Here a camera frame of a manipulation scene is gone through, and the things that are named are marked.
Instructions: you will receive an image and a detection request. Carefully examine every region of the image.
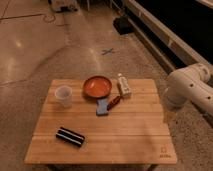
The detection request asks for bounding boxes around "red brown marker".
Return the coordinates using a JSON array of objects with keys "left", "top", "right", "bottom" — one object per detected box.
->
[{"left": 107, "top": 96, "right": 121, "bottom": 110}]

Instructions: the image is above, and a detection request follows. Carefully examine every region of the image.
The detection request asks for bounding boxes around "black floor object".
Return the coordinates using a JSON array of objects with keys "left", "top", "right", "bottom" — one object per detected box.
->
[{"left": 113, "top": 17, "right": 133, "bottom": 35}]

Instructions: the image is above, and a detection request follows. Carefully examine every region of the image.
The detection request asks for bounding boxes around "orange ceramic bowl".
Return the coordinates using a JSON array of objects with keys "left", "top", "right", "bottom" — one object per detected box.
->
[{"left": 82, "top": 76, "right": 112, "bottom": 98}]

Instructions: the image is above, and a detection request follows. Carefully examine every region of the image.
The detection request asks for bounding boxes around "floor cable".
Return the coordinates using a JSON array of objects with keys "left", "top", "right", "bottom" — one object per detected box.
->
[{"left": 0, "top": 12, "right": 57, "bottom": 24}]

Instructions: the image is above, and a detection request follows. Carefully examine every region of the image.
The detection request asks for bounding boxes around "white bottle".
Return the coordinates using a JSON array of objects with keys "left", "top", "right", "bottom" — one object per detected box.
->
[{"left": 118, "top": 73, "right": 131, "bottom": 98}]

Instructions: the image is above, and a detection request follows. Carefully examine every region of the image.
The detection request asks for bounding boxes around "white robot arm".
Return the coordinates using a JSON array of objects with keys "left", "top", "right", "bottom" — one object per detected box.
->
[{"left": 164, "top": 63, "right": 213, "bottom": 117}]

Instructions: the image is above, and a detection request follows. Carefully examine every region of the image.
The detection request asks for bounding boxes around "black white striped box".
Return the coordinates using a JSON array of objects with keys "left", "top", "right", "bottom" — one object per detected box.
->
[{"left": 56, "top": 127, "right": 85, "bottom": 147}]

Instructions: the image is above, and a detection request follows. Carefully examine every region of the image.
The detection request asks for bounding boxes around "long white rail frame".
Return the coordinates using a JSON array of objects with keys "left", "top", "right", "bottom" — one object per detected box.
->
[{"left": 109, "top": 0, "right": 213, "bottom": 83}]

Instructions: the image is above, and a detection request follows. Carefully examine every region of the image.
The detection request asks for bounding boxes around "blue sponge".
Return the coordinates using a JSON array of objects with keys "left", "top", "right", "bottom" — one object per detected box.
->
[{"left": 96, "top": 98, "right": 108, "bottom": 116}]

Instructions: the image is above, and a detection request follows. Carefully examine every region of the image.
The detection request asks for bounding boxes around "white equipment box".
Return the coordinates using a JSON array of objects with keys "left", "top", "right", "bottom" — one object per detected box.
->
[{"left": 48, "top": 0, "right": 77, "bottom": 12}]

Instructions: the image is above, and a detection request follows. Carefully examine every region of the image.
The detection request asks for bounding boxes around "wooden folding table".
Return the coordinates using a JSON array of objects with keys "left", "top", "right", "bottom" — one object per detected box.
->
[{"left": 25, "top": 79, "right": 177, "bottom": 164}]

